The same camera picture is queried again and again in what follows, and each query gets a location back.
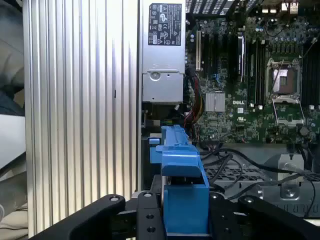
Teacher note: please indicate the CPU socket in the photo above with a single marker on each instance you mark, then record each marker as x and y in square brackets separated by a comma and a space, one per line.
[283, 80]

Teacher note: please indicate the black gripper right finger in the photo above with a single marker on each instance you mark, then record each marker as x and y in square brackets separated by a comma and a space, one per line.
[222, 220]

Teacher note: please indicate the silver power supply unit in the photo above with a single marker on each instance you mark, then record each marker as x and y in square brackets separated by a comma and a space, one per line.
[162, 82]

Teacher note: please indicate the silver chipset heatsink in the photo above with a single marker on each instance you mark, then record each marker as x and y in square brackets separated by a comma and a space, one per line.
[215, 102]

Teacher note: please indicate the dark grey PC case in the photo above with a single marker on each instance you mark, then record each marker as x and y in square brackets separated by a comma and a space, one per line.
[260, 148]

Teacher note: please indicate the green Dell motherboard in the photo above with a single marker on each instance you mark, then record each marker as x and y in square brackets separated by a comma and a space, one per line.
[225, 125]

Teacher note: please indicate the perforated metal disk bay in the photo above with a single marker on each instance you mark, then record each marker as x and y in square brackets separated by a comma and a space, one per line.
[287, 197]

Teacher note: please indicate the black RAM slot bank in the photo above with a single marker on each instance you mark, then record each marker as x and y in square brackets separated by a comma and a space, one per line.
[257, 75]

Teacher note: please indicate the blue disk carrier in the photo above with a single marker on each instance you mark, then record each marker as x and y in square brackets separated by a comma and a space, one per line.
[153, 156]
[185, 212]

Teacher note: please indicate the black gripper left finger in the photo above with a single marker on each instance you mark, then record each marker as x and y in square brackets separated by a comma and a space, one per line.
[150, 220]

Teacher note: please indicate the white expansion slot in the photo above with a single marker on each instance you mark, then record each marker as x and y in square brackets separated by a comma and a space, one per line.
[198, 50]

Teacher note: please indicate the metal socket cover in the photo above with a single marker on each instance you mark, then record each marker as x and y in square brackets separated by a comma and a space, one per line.
[286, 100]

